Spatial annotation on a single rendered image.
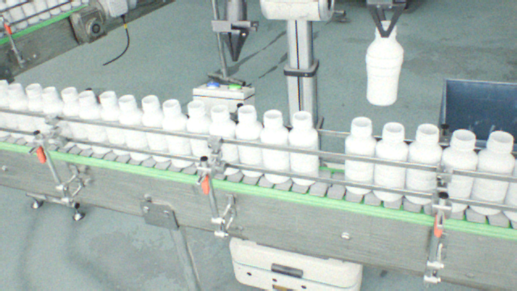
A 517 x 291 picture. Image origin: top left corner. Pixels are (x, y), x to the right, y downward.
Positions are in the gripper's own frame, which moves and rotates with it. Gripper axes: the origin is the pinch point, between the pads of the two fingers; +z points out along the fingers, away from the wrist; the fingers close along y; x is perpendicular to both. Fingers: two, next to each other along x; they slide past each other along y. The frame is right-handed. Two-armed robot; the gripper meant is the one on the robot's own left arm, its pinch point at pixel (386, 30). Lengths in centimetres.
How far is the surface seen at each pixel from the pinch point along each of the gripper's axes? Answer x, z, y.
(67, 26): 159, 32, 73
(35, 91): 84, 14, -15
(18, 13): 166, 19, 55
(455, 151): -14.6, 17.0, -13.5
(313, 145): 11.4, 20.0, -13.3
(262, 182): 22.6, 30.7, -15.1
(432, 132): -10.5, 15.6, -10.1
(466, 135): -16.2, 15.2, -10.6
